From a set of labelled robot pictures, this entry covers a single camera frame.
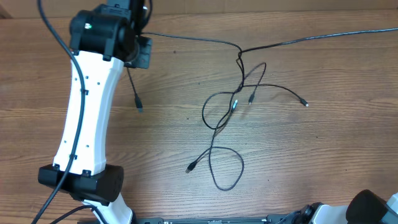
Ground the black cable bundle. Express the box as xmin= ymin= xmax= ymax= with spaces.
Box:
xmin=126 ymin=27 xmax=398 ymax=192

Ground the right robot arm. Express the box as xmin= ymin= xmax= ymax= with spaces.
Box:
xmin=278 ymin=190 xmax=397 ymax=224

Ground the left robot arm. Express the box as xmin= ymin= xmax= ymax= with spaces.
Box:
xmin=38 ymin=1 xmax=153 ymax=223

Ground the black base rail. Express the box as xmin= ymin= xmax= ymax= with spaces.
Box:
xmin=133 ymin=213 xmax=301 ymax=224

